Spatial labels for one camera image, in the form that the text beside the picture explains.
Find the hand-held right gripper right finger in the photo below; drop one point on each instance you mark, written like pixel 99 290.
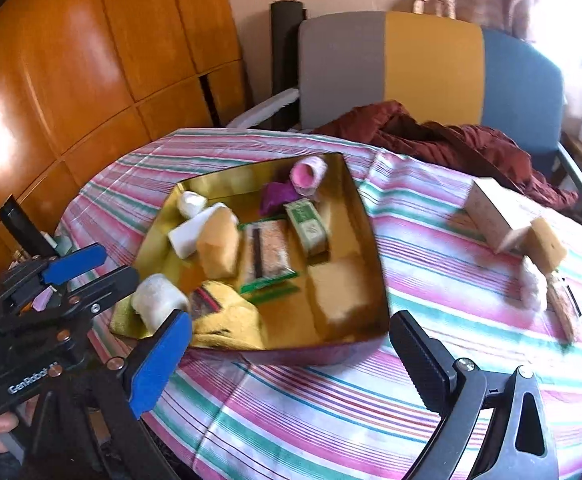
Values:
pixel 418 360

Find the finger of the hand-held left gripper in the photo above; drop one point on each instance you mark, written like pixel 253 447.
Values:
pixel 73 265
pixel 106 286

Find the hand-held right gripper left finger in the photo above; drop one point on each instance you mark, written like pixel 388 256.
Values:
pixel 161 360

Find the white fluffy roll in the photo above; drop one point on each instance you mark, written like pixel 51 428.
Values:
pixel 158 300

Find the yellow tiger print cloth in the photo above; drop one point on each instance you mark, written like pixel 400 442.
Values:
pixel 231 322

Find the white foam block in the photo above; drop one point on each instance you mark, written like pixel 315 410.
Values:
pixel 186 235

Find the small white roll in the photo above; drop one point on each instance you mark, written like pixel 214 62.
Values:
pixel 191 205

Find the yellow sponge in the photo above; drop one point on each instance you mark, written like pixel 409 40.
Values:
pixel 548 245
pixel 218 247

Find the gold cardboard box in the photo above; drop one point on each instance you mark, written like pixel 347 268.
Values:
pixel 348 230

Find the green edged snack packet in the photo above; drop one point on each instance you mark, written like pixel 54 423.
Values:
pixel 268 255

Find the green patterned small box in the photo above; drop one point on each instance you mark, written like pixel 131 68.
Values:
pixel 308 230

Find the purple cloth pouch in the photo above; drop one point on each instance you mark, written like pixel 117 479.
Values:
pixel 276 197

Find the pink hair roller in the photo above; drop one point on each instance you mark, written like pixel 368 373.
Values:
pixel 308 175

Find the black rectangular object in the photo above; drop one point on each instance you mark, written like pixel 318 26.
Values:
pixel 21 225

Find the striped tablecloth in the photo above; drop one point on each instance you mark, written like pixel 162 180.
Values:
pixel 321 410

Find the white fluffy pad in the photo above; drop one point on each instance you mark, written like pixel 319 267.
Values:
pixel 533 285

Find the brown snack packet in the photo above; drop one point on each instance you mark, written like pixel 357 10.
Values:
pixel 563 310

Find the white cardboard box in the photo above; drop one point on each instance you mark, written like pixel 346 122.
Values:
pixel 491 210

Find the wooden wardrobe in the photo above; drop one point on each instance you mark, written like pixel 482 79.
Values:
pixel 71 85

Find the maroon cloth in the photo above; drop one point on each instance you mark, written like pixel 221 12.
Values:
pixel 446 145

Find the grey yellow blue chair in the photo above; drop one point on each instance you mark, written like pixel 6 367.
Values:
pixel 341 70

